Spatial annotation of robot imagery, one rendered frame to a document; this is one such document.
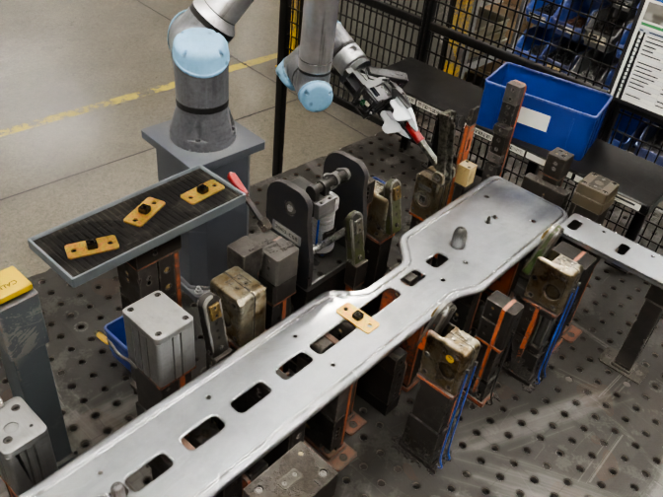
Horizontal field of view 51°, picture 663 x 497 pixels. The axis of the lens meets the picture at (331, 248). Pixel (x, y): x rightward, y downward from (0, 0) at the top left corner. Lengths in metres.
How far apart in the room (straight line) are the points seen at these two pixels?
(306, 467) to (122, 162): 2.73
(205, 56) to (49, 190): 2.08
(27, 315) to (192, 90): 0.60
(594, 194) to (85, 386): 1.25
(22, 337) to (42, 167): 2.47
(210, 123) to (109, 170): 2.05
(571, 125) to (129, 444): 1.31
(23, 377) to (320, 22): 0.90
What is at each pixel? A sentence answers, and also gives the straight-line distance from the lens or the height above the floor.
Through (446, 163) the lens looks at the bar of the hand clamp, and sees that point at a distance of 1.66.
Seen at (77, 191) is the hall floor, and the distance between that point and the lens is 3.45.
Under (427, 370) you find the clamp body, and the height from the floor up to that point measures 0.95.
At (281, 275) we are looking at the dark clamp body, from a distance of 1.35.
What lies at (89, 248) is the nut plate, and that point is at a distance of 1.22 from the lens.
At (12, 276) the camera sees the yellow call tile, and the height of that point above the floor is 1.16.
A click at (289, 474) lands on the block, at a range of 1.07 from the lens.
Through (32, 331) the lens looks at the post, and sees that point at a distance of 1.24.
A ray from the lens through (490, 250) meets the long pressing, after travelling 1.56.
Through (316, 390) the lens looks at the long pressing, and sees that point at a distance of 1.20.
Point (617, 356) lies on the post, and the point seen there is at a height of 0.73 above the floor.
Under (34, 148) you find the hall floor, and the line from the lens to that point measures 3.82.
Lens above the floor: 1.93
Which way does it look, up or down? 39 degrees down
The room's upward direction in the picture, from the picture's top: 7 degrees clockwise
